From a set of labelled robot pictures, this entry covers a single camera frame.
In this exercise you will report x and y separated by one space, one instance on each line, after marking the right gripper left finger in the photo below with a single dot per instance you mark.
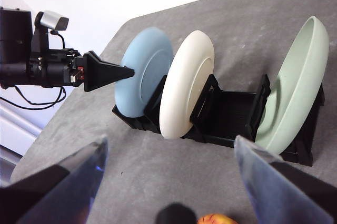
60 192

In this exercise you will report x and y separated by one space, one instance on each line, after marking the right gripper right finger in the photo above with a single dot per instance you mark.
279 189

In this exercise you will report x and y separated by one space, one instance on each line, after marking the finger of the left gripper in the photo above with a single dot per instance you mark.
101 72

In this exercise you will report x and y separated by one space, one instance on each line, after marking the blue round plate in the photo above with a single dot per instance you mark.
137 50

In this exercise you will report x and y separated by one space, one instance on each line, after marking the red apple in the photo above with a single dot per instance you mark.
217 219

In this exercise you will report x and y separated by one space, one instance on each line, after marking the white round plate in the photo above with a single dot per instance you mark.
181 82

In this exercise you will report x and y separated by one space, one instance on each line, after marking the black plate rack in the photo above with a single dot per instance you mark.
229 113

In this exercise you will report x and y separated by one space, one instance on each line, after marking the green round plate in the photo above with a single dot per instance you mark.
295 97

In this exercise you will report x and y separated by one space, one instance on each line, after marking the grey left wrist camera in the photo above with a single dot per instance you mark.
52 20

